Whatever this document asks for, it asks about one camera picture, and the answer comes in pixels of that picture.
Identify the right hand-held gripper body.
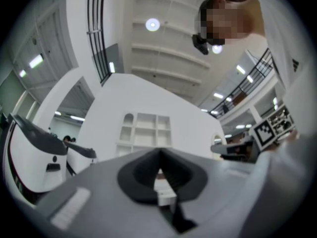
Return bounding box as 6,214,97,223
210,104,297,162

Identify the black balcony railing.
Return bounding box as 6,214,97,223
209,48,274,119

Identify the person's white shirt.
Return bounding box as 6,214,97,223
256,0,317,238

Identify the person's head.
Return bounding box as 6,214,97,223
199,0,265,47

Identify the small white black robot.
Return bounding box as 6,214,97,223
63,140,98,176

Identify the black curved railing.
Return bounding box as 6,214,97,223
86,0,111,84

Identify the large white black robot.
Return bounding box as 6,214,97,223
1,113,68,206

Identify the black head-worn camera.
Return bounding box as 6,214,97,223
192,33,211,56

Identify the white wall shelf unit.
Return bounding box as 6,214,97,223
115,111,173,158

